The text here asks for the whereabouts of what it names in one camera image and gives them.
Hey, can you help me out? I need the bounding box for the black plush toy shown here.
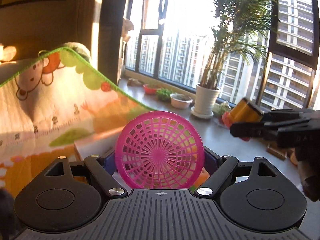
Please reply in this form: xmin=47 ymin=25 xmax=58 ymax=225
xmin=0 ymin=188 xmax=16 ymax=239

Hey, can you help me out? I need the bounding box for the pink cardboard storage box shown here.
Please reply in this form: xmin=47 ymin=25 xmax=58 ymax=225
xmin=73 ymin=126 xmax=211 ymax=188

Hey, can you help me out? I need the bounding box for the white bowl planter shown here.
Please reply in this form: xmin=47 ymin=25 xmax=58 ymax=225
xmin=170 ymin=93 xmax=193 ymax=109

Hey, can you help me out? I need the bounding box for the small potted plant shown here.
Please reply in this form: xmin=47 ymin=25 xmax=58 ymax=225
xmin=213 ymin=101 xmax=232 ymax=117

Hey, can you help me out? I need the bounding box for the cartoon bear play mat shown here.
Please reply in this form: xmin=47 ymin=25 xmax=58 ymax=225
xmin=1 ymin=47 xmax=150 ymax=196

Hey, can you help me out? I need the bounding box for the pink plastic toy strainer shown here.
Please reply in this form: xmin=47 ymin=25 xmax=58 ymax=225
xmin=114 ymin=111 xmax=205 ymax=189

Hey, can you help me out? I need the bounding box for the red bowl planter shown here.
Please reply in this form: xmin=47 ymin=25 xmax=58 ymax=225
xmin=143 ymin=84 xmax=160 ymax=95

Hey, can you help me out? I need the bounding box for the large potted palm plant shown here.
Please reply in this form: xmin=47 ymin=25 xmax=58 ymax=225
xmin=191 ymin=0 xmax=277 ymax=119

